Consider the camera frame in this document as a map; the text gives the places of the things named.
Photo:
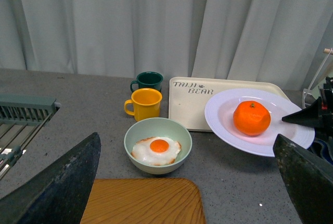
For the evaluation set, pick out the green dish rack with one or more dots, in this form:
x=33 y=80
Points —
x=22 y=117

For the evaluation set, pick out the wooden cutting board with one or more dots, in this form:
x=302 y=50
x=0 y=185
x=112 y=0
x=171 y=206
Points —
x=153 y=200

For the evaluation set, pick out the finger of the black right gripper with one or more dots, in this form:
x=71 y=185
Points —
x=308 y=117

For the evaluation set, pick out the cream bear tray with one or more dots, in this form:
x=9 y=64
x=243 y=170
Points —
x=188 y=97

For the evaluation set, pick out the fake fried egg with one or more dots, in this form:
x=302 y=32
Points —
x=156 y=151

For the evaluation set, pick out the white round plate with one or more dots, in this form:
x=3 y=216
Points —
x=219 y=116

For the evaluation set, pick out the left gripper black camera-side right finger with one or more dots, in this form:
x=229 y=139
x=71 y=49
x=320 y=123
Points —
x=308 y=180

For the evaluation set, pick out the light green bowl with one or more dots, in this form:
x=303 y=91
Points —
x=158 y=127

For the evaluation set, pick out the dark green mug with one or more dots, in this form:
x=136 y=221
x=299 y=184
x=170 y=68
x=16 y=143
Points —
x=148 y=80

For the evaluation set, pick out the left gripper black camera-side left finger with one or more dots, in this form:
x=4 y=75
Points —
x=60 y=192

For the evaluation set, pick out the yellow mug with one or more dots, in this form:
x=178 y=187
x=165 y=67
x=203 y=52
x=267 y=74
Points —
x=144 y=103

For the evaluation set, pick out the white curtain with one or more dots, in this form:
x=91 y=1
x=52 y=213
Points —
x=276 y=41

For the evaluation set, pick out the orange mandarin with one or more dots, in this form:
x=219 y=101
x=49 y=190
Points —
x=251 y=118

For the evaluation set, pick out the grey blue folded cloth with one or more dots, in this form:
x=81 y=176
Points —
x=322 y=150

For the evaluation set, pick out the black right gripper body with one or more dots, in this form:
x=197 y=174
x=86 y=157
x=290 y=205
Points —
x=324 y=110

